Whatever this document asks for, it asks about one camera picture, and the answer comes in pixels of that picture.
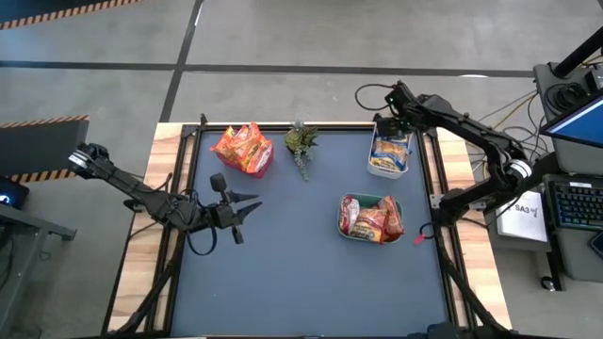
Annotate red Maruchan ramen pack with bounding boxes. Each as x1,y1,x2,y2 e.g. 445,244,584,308
376,195,406,242
338,195,362,235
349,206,390,245

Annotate black phone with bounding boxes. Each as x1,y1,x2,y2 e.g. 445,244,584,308
587,230,603,260

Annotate yellow floor cable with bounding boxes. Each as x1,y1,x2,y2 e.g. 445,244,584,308
464,91,538,189

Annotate white plastic bin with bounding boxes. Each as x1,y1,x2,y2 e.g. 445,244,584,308
367,124,415,180

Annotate white SA3 paper sign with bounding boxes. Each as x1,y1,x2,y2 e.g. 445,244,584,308
497,190,550,244

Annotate black pole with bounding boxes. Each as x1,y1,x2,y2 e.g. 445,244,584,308
551,37,603,79

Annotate green plastic bin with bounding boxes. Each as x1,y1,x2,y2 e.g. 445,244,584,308
336,191,405,245

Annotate potted succulent plant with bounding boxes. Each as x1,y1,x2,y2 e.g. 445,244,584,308
284,121,319,183

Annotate black hazard-striped floor mat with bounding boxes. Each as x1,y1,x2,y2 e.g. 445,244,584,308
0,115,90,185
0,0,142,30

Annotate grey metal desk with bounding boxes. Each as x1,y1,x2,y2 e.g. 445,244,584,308
0,202,79,339

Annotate orange Maruchan ramen pack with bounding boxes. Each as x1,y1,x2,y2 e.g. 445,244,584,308
233,121,263,154
230,140,258,170
249,139,274,174
210,125,236,161

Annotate black backlit keyboard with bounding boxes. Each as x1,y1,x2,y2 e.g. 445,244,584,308
548,178,603,232

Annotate coiled black cable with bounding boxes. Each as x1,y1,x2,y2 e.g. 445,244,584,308
544,82,590,112

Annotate computer monitor blue screen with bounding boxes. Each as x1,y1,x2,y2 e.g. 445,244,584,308
539,89,603,150

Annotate black device with blue light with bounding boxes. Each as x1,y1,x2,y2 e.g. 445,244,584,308
0,176,30,211

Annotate grey equipment cart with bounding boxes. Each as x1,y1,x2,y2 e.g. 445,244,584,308
484,60,603,291

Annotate red plastic bin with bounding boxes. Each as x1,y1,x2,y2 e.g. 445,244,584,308
214,131,275,179

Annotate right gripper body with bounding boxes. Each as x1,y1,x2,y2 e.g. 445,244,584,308
374,80,425,138

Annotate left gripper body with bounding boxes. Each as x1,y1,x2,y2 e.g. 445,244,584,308
200,200,245,245

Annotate black diagonal beam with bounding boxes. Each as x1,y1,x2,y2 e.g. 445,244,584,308
522,151,564,189

